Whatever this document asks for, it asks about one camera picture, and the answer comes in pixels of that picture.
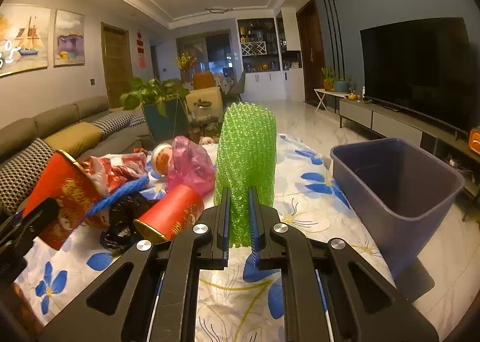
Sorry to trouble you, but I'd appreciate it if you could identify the blue foam net sleeve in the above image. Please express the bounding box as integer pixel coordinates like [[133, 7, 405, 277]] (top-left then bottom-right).
[[85, 176, 150, 218]]

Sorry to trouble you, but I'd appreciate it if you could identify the sailing ship painting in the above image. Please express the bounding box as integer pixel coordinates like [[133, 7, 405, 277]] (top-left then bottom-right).
[[1, 4, 51, 76]]

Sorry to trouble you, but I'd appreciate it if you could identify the yellow flower bouquet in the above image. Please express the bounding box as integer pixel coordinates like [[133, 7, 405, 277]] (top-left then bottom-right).
[[176, 52, 197, 73]]

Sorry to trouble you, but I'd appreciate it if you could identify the brown wooden door left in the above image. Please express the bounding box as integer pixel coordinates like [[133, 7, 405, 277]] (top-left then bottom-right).
[[101, 22, 133, 108]]

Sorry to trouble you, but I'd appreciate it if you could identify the glass jar with lid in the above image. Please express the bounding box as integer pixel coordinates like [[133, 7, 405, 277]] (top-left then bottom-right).
[[194, 100, 217, 125]]

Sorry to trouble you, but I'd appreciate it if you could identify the teal plant pot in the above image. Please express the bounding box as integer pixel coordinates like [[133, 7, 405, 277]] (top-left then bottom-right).
[[143, 99, 190, 145]]

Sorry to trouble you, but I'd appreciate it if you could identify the orange retro speaker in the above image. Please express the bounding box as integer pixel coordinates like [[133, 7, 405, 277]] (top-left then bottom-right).
[[468, 127, 480, 154]]

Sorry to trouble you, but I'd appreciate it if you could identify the green potted plant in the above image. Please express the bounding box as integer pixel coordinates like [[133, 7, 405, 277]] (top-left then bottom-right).
[[120, 77, 190, 117]]

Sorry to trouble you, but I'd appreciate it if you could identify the small plant orange pot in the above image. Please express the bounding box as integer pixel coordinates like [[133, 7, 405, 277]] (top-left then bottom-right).
[[321, 66, 337, 91]]

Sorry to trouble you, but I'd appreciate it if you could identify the grey tv cabinet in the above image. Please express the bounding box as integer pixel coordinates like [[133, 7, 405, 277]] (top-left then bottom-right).
[[337, 98, 479, 198]]

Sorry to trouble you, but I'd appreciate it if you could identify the floral white blue tablecloth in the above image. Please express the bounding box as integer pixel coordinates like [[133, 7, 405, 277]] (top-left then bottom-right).
[[16, 134, 393, 341]]

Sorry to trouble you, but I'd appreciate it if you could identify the purple abstract painting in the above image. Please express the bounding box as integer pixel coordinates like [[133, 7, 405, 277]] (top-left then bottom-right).
[[54, 9, 86, 67]]

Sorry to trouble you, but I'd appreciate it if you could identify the houndstooth cushion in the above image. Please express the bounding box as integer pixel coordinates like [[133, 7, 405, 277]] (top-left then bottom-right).
[[1, 138, 55, 215], [92, 111, 133, 140]]

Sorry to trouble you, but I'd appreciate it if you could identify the large black television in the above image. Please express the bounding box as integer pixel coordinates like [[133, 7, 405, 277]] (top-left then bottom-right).
[[360, 17, 479, 132]]

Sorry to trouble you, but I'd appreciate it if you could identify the small white side table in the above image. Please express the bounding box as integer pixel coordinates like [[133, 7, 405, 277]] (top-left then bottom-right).
[[313, 88, 347, 113]]

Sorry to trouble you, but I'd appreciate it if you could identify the yellow cushion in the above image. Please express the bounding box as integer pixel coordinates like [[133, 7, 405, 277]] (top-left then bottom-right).
[[45, 122, 102, 158]]

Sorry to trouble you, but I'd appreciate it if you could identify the green foam net sleeve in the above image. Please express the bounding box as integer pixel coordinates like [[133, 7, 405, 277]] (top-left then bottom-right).
[[214, 103, 278, 247]]

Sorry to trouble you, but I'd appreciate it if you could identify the pink plastic bag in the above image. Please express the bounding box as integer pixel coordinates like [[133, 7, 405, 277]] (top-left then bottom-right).
[[166, 136, 216, 197]]

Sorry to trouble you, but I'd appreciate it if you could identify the dark wooden door right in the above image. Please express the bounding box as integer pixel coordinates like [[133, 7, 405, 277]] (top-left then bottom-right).
[[296, 0, 326, 105]]

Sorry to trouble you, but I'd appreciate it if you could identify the white display cabinet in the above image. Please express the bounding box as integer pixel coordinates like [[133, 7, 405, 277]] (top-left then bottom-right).
[[237, 7, 305, 102]]

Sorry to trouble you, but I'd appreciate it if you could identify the grey sectional sofa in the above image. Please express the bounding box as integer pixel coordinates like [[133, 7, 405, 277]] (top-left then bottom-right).
[[0, 94, 155, 216]]

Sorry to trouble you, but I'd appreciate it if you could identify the small plant blue pot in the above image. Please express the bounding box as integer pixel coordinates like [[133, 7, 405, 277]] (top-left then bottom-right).
[[334, 77, 356, 94]]

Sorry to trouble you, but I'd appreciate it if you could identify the red wall decoration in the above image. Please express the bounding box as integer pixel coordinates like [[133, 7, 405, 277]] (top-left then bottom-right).
[[136, 30, 146, 68]]

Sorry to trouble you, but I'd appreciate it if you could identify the orange dining chair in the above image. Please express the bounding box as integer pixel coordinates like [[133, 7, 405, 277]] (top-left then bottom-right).
[[193, 72, 216, 90]]

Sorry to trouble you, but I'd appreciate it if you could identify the black plastic bag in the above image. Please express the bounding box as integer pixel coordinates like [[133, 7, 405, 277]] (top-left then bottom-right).
[[100, 193, 155, 257]]

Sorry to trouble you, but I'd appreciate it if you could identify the purple plastic trash bin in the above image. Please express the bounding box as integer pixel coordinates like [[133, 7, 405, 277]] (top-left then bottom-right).
[[330, 138, 465, 276]]

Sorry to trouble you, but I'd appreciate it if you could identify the red white plastic bag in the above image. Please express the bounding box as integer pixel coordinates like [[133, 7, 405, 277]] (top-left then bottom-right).
[[80, 148, 147, 197]]

